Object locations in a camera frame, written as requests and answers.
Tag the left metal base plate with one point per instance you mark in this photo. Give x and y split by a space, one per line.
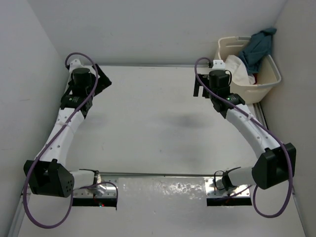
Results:
105 190

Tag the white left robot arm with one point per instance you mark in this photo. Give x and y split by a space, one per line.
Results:
49 176

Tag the red t shirt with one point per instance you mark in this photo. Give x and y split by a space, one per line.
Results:
255 78

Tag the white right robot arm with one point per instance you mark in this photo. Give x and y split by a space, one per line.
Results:
275 161

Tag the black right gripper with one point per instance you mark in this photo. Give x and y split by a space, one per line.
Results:
197 84

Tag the metal base plate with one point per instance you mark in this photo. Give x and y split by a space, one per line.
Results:
215 189
105 190

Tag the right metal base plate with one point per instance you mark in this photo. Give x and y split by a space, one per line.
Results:
215 189

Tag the white printed t shirt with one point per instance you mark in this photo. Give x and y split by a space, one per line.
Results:
239 72

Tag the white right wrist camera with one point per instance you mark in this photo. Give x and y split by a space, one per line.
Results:
218 65

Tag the cream plastic laundry basket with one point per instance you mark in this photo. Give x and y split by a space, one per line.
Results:
267 78

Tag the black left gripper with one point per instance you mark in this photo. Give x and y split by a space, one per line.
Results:
102 81

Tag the teal blue t shirt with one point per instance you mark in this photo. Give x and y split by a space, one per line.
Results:
259 46

